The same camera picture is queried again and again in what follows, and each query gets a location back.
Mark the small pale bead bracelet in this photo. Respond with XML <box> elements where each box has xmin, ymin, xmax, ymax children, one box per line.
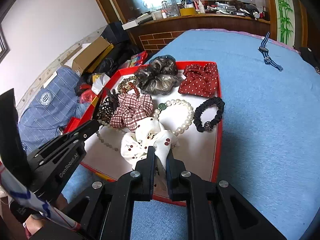
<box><xmin>96</xmin><ymin>119</ymin><xmax>128</xmax><ymax>152</ymax></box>

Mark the white dotted scrunchie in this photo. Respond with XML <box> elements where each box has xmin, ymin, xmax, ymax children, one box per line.
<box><xmin>120</xmin><ymin>117</ymin><xmax>178</xmax><ymax>170</ymax></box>

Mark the black hair claw clip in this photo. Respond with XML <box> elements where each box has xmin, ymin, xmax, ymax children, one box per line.
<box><xmin>95</xmin><ymin>89</ymin><xmax>119</xmax><ymax>124</ymax></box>

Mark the red plaid scrunchie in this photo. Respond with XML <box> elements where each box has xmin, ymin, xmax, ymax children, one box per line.
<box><xmin>110</xmin><ymin>94</ymin><xmax>153</xmax><ymax>132</ymax></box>

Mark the black satin hair tie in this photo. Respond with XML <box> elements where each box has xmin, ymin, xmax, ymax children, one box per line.
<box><xmin>192</xmin><ymin>96</ymin><xmax>226</xmax><ymax>133</ymax></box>

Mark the leopard print hair tie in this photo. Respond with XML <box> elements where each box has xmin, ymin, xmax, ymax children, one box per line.
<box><xmin>117</xmin><ymin>76</ymin><xmax>141</xmax><ymax>98</ymax></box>

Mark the large white pearl bracelet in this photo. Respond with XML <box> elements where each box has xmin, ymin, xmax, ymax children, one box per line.
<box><xmin>152</xmin><ymin>99</ymin><xmax>195</xmax><ymax>137</ymax></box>

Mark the red polka dot scrunchie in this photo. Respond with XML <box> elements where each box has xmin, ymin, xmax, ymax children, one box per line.
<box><xmin>178</xmin><ymin>62</ymin><xmax>218</xmax><ymax>98</ymax></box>

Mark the grey organza scrunchie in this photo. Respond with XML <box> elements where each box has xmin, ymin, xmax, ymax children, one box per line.
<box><xmin>134</xmin><ymin>55</ymin><xmax>183</xmax><ymax>95</ymax></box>

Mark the blue plaid shirt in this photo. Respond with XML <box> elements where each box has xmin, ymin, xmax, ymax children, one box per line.
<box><xmin>18</xmin><ymin>67</ymin><xmax>90</xmax><ymax>154</ymax></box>

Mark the red white gift box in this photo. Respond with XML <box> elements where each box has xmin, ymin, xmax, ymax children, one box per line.
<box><xmin>82</xmin><ymin>61</ymin><xmax>222</xmax><ymax>202</ymax></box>

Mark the cardboard box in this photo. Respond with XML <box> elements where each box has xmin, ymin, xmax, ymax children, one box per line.
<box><xmin>62</xmin><ymin>37</ymin><xmax>114</xmax><ymax>76</ymax></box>

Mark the blue light bedspread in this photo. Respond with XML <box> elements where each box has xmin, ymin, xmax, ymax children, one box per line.
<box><xmin>61</xmin><ymin>28</ymin><xmax>320</xmax><ymax>240</ymax></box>

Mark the blue striped wristwatch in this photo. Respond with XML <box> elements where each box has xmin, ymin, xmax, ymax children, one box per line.
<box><xmin>258</xmin><ymin>32</ymin><xmax>283</xmax><ymax>72</ymax></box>

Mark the wooden dresser counter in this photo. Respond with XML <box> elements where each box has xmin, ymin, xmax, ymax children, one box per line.
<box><xmin>127</xmin><ymin>14</ymin><xmax>277</xmax><ymax>53</ymax></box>

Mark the white flat box on counter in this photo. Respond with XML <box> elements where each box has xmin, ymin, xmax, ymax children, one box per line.
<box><xmin>122</xmin><ymin>14</ymin><xmax>153</xmax><ymax>30</ymax></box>

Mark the black clothing pile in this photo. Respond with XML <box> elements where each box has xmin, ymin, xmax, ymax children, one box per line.
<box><xmin>299</xmin><ymin>47</ymin><xmax>320</xmax><ymax>74</ymax></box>

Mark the yellow box on counter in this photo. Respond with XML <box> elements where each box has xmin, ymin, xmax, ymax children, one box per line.
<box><xmin>180</xmin><ymin>7</ymin><xmax>197</xmax><ymax>16</ymax></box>

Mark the bamboo wall painting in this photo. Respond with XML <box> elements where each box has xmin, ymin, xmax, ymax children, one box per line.
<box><xmin>275</xmin><ymin>0</ymin><xmax>295</xmax><ymax>47</ymax></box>

